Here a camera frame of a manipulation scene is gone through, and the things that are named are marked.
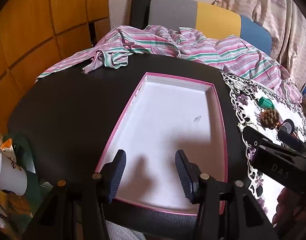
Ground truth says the cream patterned curtain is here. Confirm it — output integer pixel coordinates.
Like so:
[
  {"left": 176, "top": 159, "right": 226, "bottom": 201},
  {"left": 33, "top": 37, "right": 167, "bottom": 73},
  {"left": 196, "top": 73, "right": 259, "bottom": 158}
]
[{"left": 213, "top": 0, "right": 306, "bottom": 98}]

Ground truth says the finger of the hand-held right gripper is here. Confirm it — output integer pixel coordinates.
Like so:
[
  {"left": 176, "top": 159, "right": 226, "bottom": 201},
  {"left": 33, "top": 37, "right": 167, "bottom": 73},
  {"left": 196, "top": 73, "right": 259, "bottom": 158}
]
[{"left": 243, "top": 126, "right": 265, "bottom": 153}]

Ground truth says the pink green striped cloth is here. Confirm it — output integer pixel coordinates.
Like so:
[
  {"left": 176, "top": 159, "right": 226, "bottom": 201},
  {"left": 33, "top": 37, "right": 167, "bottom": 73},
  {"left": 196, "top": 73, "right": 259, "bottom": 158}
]
[{"left": 35, "top": 25, "right": 304, "bottom": 104}]

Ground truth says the white paper cup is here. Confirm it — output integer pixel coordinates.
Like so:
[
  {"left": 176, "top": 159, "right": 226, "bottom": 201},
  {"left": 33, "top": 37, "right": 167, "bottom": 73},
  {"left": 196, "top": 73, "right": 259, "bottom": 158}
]
[{"left": 0, "top": 146, "right": 28, "bottom": 197}]

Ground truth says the dark green container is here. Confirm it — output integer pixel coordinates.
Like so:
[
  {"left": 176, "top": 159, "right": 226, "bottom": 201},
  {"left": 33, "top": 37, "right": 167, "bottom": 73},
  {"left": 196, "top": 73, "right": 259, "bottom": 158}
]
[{"left": 14, "top": 140, "right": 44, "bottom": 218}]

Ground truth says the wooden wardrobe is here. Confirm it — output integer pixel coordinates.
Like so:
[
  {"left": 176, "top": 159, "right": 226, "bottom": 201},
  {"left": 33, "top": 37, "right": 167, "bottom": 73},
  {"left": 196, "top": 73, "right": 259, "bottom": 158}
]
[{"left": 0, "top": 0, "right": 111, "bottom": 120}]

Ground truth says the grey canister black lid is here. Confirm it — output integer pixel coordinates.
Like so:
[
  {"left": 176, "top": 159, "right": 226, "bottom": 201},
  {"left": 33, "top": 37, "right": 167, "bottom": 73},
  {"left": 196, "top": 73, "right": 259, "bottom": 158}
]
[{"left": 277, "top": 119, "right": 306, "bottom": 150}]

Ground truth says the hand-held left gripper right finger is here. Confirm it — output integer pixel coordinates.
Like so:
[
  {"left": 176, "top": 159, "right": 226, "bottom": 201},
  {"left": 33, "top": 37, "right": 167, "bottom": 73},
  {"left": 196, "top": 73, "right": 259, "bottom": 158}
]
[{"left": 175, "top": 150, "right": 279, "bottom": 240}]

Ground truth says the person's right hand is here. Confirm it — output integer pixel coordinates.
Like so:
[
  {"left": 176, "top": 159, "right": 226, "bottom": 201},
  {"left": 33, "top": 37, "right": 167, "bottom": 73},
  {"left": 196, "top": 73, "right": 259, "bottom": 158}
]
[{"left": 277, "top": 187, "right": 306, "bottom": 227}]

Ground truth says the brown round plastic brush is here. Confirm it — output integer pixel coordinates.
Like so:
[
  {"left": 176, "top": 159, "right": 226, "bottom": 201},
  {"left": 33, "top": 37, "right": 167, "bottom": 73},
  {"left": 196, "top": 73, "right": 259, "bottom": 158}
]
[{"left": 257, "top": 109, "right": 284, "bottom": 130}]

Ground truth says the white floral lace tablecloth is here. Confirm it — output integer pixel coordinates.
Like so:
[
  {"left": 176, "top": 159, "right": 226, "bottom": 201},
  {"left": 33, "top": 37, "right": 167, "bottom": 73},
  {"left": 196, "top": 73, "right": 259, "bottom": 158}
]
[{"left": 220, "top": 71, "right": 306, "bottom": 217}]

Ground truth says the black foam roll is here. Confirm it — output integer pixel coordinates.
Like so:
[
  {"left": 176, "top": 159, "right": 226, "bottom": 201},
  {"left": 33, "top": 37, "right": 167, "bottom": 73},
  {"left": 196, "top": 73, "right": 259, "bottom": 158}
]
[{"left": 129, "top": 0, "right": 153, "bottom": 28}]

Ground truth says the orange snack packet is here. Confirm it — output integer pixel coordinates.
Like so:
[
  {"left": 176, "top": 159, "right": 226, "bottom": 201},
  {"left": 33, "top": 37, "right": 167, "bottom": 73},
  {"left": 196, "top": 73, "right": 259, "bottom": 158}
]
[{"left": 0, "top": 122, "right": 16, "bottom": 155}]

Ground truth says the teal green plastic cylinder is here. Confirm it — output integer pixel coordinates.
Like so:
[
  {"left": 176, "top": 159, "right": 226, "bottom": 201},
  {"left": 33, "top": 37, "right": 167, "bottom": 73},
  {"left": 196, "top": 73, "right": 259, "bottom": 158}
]
[{"left": 258, "top": 97, "right": 276, "bottom": 110}]

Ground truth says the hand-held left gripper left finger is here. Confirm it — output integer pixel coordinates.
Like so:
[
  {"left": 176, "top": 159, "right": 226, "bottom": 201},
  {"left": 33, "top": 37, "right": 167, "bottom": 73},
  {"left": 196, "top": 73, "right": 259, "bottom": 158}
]
[{"left": 23, "top": 149, "right": 127, "bottom": 240}]

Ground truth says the pink-rimmed white tray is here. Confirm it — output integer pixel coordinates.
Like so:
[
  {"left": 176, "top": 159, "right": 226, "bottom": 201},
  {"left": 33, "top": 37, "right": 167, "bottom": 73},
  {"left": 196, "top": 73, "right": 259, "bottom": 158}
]
[{"left": 95, "top": 72, "right": 228, "bottom": 216}]

